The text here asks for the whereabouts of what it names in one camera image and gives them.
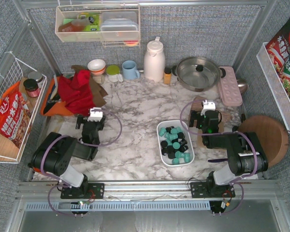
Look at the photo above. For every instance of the teal coffee capsule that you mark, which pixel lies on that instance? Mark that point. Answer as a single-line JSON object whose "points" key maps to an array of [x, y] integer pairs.
{"points": [[172, 136], [169, 142], [176, 145], [179, 129], [173, 131], [186, 157], [175, 161], [181, 155], [162, 132]]}

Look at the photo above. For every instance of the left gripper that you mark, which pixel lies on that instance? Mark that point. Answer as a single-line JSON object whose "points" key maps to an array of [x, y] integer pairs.
{"points": [[87, 122]]}

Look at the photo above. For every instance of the red cloth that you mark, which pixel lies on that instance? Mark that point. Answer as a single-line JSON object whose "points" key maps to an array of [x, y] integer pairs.
{"points": [[76, 93]]}

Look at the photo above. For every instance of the pink egg tray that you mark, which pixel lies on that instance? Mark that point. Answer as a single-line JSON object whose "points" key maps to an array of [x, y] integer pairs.
{"points": [[228, 87]]}

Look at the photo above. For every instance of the striped brown mat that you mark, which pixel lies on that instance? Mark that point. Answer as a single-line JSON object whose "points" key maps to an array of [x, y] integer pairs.
{"points": [[197, 106]]}

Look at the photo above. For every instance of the white storage basket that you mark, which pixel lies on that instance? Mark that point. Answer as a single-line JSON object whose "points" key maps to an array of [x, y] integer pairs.
{"points": [[175, 123]]}

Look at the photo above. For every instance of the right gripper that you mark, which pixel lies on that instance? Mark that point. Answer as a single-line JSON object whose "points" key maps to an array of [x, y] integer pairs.
{"points": [[201, 117]]}

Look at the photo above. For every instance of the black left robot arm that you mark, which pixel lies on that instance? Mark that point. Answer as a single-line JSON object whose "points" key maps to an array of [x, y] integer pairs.
{"points": [[53, 156]]}

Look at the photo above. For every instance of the light blue mug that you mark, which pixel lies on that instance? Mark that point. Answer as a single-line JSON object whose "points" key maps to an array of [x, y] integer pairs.
{"points": [[130, 71]]}

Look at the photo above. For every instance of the glass jar green lid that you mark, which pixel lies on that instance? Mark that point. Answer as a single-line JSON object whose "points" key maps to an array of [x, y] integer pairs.
{"points": [[113, 73]]}

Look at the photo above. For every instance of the metal ladle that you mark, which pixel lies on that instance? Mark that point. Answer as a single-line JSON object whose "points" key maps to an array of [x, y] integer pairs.
{"points": [[243, 85]]}

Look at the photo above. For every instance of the orange tray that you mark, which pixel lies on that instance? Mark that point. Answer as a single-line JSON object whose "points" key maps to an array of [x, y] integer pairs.
{"points": [[57, 108]]}

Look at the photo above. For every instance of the round wooden cutting board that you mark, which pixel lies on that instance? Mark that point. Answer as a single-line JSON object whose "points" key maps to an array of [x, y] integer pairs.
{"points": [[272, 135]]}

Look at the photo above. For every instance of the brown felt mat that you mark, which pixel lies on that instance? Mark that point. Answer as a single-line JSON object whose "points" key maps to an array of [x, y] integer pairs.
{"points": [[99, 91]]}

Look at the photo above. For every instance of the small dark jar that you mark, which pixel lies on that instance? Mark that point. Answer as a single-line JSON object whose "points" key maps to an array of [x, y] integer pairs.
{"points": [[37, 76]]}

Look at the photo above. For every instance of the yellow spice bottle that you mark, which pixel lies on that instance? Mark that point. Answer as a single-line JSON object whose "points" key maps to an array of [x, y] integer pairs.
{"points": [[167, 76]]}

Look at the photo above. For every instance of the steel pot with lid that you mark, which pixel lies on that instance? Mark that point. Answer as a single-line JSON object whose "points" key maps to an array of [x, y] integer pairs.
{"points": [[198, 74]]}

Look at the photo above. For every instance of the white orange striped bowl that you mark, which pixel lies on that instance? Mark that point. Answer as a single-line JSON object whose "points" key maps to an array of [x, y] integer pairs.
{"points": [[97, 66]]}

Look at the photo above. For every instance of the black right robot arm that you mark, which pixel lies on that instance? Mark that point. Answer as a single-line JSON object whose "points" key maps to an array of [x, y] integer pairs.
{"points": [[245, 155]]}

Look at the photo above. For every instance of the red jam jar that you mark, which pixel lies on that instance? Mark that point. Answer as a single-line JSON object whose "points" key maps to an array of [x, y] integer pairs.
{"points": [[31, 88]]}

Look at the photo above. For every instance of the clear wine glass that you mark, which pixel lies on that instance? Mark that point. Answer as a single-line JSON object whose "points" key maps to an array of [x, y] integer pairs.
{"points": [[148, 83]]}

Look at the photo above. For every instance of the white thermos jug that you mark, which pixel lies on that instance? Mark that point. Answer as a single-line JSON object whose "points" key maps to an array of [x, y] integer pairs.
{"points": [[154, 60]]}

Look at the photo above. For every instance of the white mesh side basket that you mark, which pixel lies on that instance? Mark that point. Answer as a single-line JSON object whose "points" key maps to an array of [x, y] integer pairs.
{"points": [[276, 87]]}

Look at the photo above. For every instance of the small glass jar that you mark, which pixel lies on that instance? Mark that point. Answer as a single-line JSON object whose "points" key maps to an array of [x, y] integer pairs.
{"points": [[99, 79]]}

